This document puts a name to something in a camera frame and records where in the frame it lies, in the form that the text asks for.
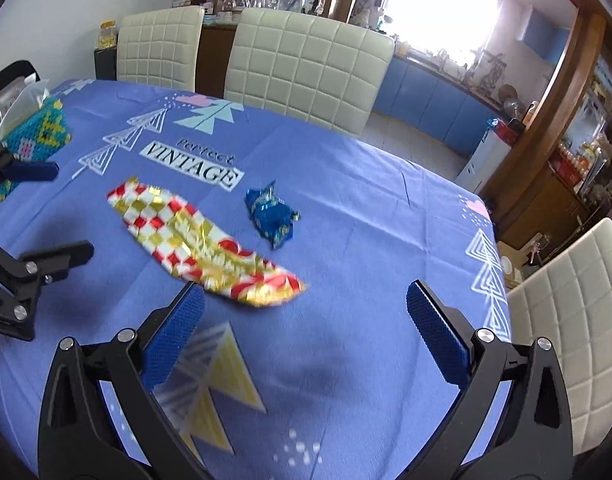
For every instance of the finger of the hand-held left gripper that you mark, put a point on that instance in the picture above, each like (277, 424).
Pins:
(33, 171)
(68, 256)

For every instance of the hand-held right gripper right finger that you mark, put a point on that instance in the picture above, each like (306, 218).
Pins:
(438, 332)

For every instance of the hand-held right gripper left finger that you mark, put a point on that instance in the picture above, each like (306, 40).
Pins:
(173, 340)

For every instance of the red gold checkered wrapper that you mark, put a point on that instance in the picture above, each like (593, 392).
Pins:
(185, 230)

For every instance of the teal beaded tissue box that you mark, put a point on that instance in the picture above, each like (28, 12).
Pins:
(38, 135)

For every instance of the wooden pet feeder stand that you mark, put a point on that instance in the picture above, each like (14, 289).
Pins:
(508, 266)

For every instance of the blue printed tablecloth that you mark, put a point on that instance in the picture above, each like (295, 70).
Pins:
(361, 260)

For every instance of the small black cabinet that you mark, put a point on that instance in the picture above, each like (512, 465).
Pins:
(105, 64)

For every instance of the cream quilted dining chair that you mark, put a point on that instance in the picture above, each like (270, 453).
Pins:
(571, 340)
(160, 47)
(306, 70)

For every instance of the yellow lidded jar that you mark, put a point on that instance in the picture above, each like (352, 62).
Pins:
(107, 36)

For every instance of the wooden display cabinet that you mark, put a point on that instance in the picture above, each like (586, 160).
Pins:
(536, 210)

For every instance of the blue foil candy wrapper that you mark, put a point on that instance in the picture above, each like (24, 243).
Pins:
(268, 212)

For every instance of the white box appliance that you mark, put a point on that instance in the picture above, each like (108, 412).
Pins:
(481, 165)

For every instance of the wooden glassware cabinet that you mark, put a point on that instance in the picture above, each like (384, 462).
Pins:
(213, 55)

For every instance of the blue kitchen base cabinets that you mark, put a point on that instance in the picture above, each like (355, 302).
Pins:
(426, 105)

